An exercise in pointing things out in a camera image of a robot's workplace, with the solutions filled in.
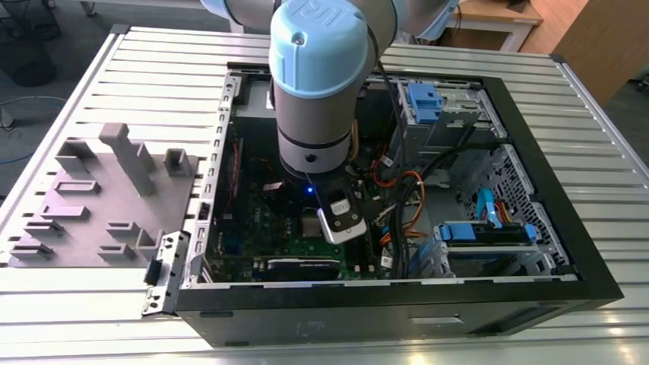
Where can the green motherboard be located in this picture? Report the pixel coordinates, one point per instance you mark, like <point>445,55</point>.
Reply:
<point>304,251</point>

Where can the black graphics card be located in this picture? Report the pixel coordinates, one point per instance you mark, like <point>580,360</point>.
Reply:
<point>304,268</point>

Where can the black open PC case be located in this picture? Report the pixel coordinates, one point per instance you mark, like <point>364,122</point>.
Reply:
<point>355,315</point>

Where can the wooden desk white frame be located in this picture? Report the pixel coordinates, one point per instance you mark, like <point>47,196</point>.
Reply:
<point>487,15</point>

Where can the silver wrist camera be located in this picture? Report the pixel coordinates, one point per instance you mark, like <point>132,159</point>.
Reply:
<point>344,228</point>

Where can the grey power supply white label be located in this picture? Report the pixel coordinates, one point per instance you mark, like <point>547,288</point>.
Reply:
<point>256,112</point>

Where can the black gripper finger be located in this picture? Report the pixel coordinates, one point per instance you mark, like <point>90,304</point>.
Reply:
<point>272,186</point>

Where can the CPU with silver top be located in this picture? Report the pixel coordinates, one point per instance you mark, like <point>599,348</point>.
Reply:
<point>310,228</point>

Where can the blue plastic drive bracket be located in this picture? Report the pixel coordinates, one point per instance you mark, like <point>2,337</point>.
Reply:
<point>425,258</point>

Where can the silver hinged slot bracket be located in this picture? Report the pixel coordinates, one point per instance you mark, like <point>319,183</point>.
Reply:
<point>172,266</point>

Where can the black RAM slot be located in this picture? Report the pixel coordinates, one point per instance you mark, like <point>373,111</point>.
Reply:
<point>358,258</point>
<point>369,258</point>

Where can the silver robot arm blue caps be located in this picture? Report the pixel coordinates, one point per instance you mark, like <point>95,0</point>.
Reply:
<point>315,125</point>

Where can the grey plastic parts rack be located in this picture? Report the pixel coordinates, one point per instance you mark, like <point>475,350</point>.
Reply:
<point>102,228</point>

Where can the hard disk in blue carrier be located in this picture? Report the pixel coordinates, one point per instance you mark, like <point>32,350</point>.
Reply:
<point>461,232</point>

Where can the blue plastic drive latch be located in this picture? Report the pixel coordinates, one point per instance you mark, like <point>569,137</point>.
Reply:
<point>423,102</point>

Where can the wooden cabinet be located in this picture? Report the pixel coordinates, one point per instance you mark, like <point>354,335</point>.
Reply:
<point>599,45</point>

